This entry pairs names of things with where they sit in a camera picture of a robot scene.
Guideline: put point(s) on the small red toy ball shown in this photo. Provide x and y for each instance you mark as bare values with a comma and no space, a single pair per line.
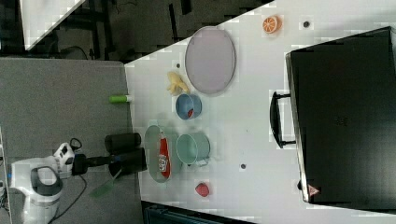
190,113

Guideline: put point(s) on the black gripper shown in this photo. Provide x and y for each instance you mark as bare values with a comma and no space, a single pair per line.
82,163

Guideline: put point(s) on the green oval strainer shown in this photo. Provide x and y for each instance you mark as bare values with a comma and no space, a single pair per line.
152,145

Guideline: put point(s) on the green cup with handle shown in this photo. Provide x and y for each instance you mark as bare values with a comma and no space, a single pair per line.
193,148

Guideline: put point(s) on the lilac round plate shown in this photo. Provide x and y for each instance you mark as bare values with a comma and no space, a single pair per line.
210,60

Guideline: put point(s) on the silver toaster oven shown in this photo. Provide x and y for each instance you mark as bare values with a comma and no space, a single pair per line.
342,98

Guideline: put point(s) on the green spatula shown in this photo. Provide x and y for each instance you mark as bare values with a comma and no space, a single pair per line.
105,188

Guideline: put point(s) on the plush strawberry toy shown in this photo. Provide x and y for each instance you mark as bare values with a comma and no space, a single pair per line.
202,189

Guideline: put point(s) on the yellow plush banana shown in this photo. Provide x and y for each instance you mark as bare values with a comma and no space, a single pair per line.
176,84

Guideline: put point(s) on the green plush toy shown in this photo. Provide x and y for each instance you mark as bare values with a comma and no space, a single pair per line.
120,99

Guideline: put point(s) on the red plush ketchup bottle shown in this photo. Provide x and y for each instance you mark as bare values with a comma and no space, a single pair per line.
164,163

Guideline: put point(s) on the orange slice toy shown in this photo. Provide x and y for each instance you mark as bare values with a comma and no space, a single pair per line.
271,24

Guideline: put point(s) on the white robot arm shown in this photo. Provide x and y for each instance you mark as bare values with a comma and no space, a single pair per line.
41,180

